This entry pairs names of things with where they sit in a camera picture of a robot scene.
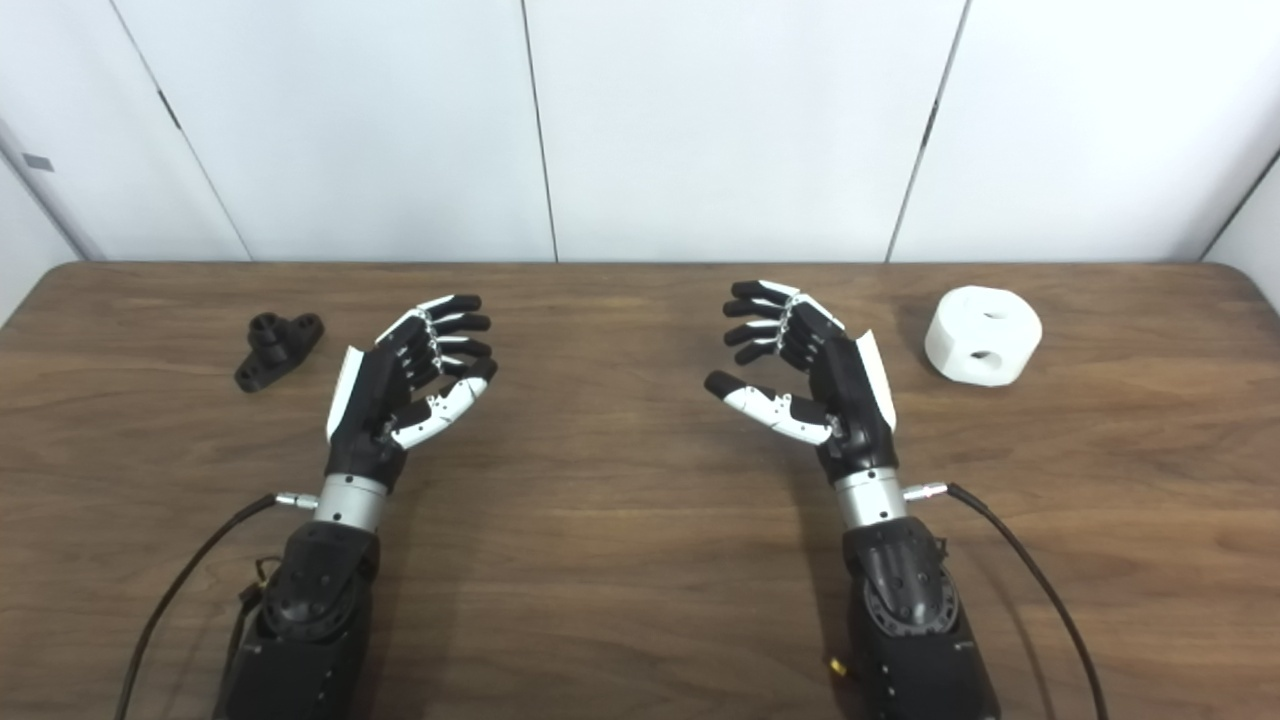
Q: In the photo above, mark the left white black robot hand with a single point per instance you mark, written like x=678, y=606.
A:
x=365, y=400

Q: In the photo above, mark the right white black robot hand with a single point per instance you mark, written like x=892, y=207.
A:
x=850, y=400

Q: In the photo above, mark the black flanged holder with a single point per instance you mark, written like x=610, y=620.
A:
x=270, y=355

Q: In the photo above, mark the round white piece with holes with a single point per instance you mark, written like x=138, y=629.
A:
x=960, y=335

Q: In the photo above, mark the small gray wall tag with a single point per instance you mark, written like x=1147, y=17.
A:
x=38, y=162

